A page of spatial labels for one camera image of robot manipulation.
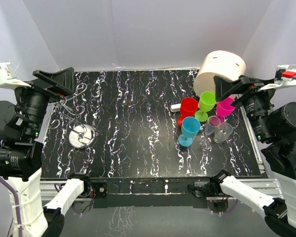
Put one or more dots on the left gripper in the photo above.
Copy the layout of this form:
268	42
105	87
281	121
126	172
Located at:
64	78

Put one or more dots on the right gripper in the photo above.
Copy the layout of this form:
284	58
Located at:
224	87

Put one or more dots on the magenta wine glass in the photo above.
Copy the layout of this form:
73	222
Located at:
224	108

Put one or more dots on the green wine glass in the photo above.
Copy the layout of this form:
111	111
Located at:
207	102

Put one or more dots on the clear wine glass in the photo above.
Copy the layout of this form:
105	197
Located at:
223	132
213	122

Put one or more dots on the red wine glass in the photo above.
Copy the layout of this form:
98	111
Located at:
188	108

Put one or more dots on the blue wine glass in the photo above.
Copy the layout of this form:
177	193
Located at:
190	127

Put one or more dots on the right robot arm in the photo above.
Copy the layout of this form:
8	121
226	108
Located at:
276	128

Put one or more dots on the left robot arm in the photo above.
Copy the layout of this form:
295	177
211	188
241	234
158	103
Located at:
20	152

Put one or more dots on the chrome wine glass rack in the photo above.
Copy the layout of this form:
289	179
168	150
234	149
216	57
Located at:
80	135

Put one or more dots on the white cylindrical container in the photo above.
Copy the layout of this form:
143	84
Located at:
218	63

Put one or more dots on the small white rectangular block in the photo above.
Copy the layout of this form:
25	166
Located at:
175	108

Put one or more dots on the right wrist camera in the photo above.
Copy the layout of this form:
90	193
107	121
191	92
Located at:
285	78

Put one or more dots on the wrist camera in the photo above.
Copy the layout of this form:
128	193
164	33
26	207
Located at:
285	78
8	78

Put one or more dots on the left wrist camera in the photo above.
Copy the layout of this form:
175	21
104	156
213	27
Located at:
8	78

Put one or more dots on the black front mounting rail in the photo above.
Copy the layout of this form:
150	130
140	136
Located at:
157	192

